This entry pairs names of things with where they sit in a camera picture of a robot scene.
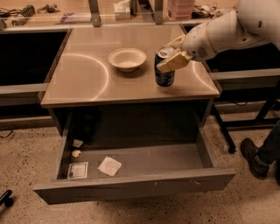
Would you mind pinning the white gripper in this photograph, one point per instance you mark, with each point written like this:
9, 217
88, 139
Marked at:
196, 42

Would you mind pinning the grey shelf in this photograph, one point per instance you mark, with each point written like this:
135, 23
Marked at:
247, 79
22, 94

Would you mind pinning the dark jeans leg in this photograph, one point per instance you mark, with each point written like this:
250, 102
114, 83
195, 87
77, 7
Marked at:
270, 150

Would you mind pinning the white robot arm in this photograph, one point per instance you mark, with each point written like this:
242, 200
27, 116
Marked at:
253, 23

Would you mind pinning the pink plastic container stack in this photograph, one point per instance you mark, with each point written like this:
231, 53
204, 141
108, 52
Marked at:
180, 9

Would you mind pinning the grey left side shelf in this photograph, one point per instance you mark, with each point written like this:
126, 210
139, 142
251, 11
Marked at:
22, 94

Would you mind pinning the grey right side shelf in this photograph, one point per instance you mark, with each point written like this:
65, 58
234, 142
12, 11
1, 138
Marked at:
247, 79

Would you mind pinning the brown shoe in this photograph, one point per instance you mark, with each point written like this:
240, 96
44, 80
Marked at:
249, 152

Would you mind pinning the white label card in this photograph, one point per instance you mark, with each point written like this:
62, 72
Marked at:
77, 171

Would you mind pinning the black chair caster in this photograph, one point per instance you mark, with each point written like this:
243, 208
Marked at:
6, 199

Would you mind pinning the small white paper piece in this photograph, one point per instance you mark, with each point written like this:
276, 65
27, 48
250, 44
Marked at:
77, 143

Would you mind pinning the white tissue box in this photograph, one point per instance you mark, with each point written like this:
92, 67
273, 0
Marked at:
122, 10

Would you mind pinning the crumpled white paper scrap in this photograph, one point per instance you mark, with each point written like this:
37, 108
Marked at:
76, 153

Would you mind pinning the blue pepsi can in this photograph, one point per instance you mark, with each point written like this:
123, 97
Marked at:
163, 79

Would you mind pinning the grey open drawer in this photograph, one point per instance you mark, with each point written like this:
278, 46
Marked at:
161, 154

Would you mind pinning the grey cabinet with counter top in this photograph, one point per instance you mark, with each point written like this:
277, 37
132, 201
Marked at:
85, 77

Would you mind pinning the white folded napkin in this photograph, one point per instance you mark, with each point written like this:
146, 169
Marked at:
109, 166

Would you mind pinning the white paper bowl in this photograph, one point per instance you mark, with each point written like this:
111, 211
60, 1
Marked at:
127, 59

